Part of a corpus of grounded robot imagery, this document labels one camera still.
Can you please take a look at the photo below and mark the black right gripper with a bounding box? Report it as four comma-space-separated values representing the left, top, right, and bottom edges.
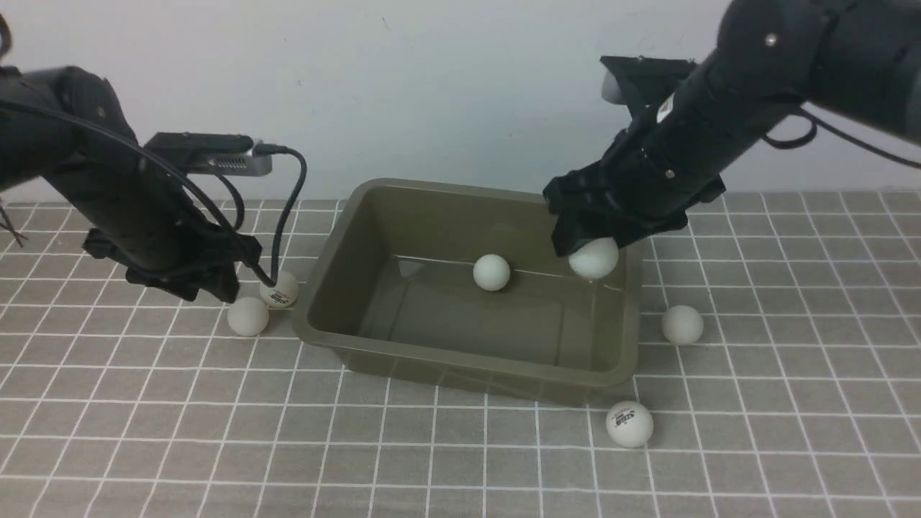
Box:
543, 140, 726, 257

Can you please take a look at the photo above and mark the black camera cable left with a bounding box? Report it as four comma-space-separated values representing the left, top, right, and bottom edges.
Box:
0, 97, 308, 288

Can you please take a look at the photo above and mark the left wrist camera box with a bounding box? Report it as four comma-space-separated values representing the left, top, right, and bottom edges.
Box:
144, 132, 273, 177

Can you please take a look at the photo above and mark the white plain ball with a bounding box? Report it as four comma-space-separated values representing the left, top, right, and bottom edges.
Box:
226, 297, 270, 337
661, 305, 704, 345
567, 238, 620, 281

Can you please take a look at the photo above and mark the white ball with logo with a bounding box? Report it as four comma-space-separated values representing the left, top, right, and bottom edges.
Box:
259, 270, 299, 309
605, 401, 654, 448

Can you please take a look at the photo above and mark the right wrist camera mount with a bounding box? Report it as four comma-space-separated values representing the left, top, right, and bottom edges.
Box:
601, 55, 697, 118

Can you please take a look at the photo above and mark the grey checked tablecloth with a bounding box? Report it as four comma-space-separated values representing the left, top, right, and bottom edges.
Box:
1, 191, 920, 517

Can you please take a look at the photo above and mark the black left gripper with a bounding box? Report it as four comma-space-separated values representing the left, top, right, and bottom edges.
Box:
83, 217, 263, 303

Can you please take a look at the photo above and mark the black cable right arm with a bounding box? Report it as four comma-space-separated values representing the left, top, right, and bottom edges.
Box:
761, 104, 921, 170

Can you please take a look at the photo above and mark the olive green plastic bin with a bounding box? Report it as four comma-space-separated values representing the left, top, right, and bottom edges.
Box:
292, 179, 644, 406

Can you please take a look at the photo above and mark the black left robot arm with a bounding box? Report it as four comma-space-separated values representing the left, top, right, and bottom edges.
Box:
2, 66, 262, 303

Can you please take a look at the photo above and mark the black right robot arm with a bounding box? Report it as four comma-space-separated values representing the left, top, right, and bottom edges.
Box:
543, 1, 920, 257

